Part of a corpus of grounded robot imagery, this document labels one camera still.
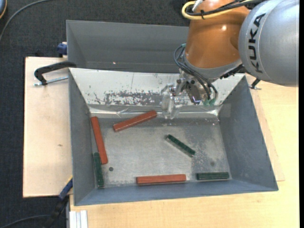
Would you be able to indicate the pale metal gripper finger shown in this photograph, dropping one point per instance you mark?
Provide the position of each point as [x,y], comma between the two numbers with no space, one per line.
[165,101]
[175,108]

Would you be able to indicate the red-brown flat block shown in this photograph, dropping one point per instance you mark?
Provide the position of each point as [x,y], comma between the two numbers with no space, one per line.
[161,179]
[135,121]
[99,140]

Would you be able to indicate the dark green flat block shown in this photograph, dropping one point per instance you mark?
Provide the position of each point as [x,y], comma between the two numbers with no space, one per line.
[98,170]
[212,176]
[180,145]

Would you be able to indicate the grey metal bin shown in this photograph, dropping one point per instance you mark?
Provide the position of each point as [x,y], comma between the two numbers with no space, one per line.
[147,151]

